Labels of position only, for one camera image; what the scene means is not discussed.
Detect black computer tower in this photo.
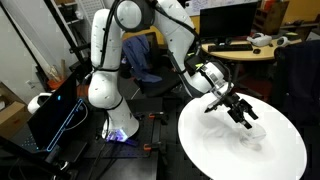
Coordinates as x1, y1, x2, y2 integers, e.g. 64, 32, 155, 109
182, 53, 211, 76

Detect cardboard box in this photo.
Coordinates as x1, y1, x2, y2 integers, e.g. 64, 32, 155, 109
0, 82, 33, 139

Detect white headset with black band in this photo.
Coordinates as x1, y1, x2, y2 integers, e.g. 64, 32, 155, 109
27, 92, 53, 115

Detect white perforated panel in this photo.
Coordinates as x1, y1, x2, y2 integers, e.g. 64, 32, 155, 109
78, 0, 102, 22

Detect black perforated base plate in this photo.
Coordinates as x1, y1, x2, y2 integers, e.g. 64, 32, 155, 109
79, 109, 161, 159

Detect orange container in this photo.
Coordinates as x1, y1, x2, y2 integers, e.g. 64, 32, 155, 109
47, 77, 66, 91

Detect white VR controller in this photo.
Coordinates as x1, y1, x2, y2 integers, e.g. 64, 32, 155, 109
275, 35, 292, 48

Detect whiteboard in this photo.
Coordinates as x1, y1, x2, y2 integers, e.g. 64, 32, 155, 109
184, 0, 259, 17

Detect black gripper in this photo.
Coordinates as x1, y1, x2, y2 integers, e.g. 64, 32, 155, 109
223, 93, 260, 130

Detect wooden shelf box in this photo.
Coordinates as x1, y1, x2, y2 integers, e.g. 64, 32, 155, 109
253, 0, 290, 36

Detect black computer monitor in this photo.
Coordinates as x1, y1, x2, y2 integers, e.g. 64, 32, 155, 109
199, 0, 259, 44

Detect black laptop with blue light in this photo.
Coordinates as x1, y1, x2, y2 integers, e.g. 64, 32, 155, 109
26, 74, 88, 153

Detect black camera stand bar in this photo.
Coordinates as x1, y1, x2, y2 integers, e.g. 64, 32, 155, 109
0, 135, 73, 178

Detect black office chair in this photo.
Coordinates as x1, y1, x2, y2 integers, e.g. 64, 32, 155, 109
116, 32, 188, 98

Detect wooden sticks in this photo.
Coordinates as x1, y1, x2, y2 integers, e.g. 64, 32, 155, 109
49, 59, 67, 82

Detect black clamp with orange tip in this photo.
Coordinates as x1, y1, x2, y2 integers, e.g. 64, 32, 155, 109
142, 141, 164, 152
143, 111, 168, 122

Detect dark office chair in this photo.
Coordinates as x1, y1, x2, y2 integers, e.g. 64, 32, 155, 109
271, 39, 320, 128

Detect round wooden desk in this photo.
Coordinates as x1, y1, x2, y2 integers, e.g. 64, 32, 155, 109
199, 37, 304, 91

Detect clear plastic cup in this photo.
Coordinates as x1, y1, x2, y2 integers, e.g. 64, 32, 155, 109
238, 120, 267, 152

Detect white VR headset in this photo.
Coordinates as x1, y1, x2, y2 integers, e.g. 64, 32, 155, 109
246, 32, 274, 48

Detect blue jacket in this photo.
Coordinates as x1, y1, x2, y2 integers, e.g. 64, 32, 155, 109
120, 34, 163, 84

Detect black keyboard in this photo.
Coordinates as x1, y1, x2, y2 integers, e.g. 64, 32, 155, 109
207, 43, 254, 53

